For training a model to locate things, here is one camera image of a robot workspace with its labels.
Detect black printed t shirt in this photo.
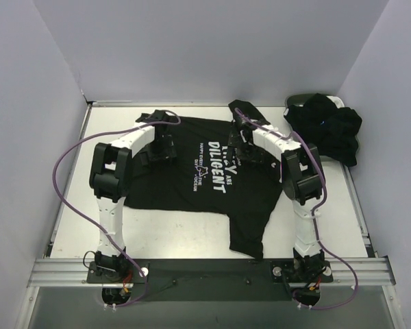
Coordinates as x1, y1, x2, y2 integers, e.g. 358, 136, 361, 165
125, 115, 282, 260

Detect dark grey plastic basket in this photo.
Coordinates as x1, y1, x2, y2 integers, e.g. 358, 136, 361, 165
284, 93, 347, 163

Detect black t shirt pile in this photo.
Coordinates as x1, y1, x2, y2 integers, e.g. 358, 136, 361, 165
284, 93, 362, 167

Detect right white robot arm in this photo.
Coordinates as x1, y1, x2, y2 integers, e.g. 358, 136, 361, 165
228, 108, 327, 280

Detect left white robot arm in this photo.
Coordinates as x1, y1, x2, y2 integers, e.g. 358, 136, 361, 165
89, 110, 182, 282

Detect white t shirt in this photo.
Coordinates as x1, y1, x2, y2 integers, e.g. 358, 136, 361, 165
327, 96, 345, 108

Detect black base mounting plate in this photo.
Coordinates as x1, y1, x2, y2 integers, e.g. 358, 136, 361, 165
86, 258, 333, 306

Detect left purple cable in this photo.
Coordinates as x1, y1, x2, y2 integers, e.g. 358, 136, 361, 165
51, 108, 182, 308

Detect purple cable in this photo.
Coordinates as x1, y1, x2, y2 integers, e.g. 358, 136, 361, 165
51, 108, 182, 308
234, 108, 360, 310

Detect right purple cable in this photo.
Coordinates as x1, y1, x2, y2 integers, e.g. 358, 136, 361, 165
234, 108, 360, 310

